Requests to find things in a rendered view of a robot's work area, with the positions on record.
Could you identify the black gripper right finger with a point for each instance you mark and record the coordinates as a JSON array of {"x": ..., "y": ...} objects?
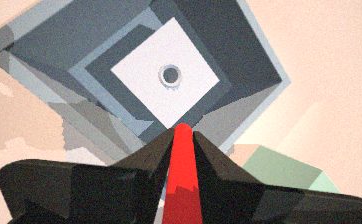
[{"x": 230, "y": 195}]

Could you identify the red peg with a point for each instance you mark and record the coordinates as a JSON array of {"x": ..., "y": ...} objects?
[{"x": 182, "y": 201}]

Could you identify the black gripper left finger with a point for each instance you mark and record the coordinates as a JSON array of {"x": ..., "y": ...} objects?
[{"x": 127, "y": 191}]

